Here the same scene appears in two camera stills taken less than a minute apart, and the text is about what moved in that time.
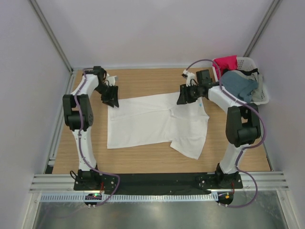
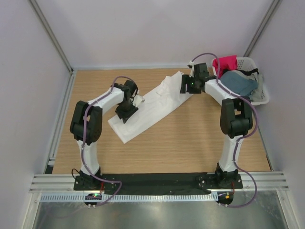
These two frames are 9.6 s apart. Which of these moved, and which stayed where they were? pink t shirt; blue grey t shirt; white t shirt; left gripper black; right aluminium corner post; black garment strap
Moved: white t shirt; left gripper black
Stayed: pink t shirt; right aluminium corner post; blue grey t shirt; black garment strap
